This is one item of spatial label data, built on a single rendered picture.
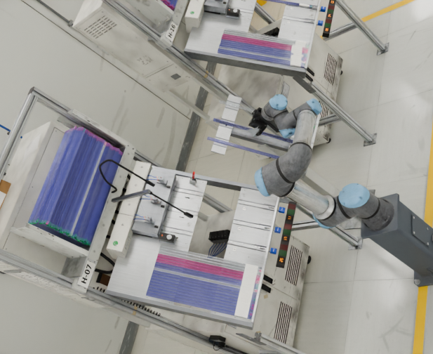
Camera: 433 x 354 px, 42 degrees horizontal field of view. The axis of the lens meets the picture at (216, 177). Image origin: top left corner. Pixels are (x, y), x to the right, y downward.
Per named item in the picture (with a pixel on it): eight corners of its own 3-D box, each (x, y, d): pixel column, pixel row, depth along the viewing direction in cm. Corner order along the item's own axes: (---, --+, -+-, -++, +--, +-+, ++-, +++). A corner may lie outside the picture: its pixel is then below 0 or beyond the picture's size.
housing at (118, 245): (155, 175, 302) (151, 163, 290) (127, 261, 281) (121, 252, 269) (140, 173, 304) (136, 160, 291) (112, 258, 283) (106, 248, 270)
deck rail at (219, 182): (280, 195, 292) (281, 190, 286) (279, 199, 291) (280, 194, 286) (149, 170, 303) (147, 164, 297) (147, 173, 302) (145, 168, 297)
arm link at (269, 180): (357, 221, 251) (280, 175, 218) (329, 234, 260) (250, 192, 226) (351, 199, 258) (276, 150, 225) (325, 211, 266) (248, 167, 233)
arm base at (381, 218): (394, 197, 256) (382, 187, 250) (394, 227, 248) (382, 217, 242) (364, 204, 266) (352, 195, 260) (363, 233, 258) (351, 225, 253)
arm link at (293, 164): (299, 154, 213) (310, 90, 250) (276, 168, 219) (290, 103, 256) (317, 175, 217) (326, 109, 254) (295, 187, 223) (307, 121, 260)
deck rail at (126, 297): (253, 326, 263) (253, 322, 257) (252, 330, 262) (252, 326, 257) (109, 292, 274) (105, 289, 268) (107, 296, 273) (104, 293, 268)
